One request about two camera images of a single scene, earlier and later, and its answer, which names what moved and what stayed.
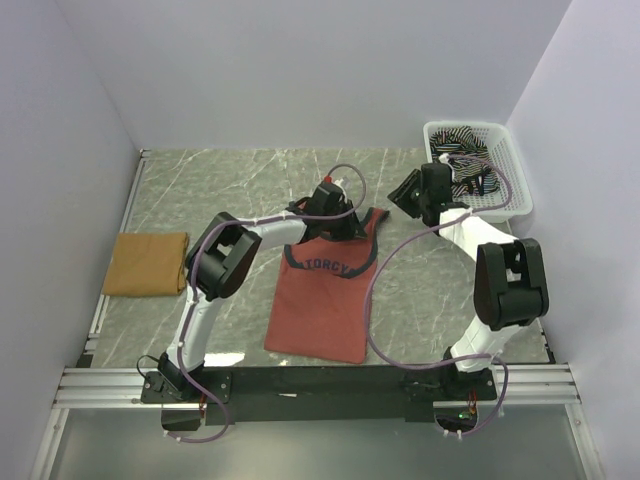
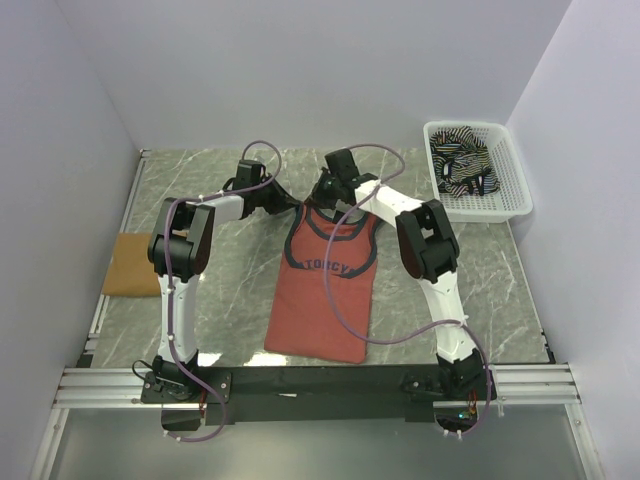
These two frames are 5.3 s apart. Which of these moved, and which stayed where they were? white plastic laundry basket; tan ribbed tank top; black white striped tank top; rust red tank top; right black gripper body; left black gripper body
Moved: left black gripper body; right black gripper body
Stayed: black white striped tank top; tan ribbed tank top; rust red tank top; white plastic laundry basket
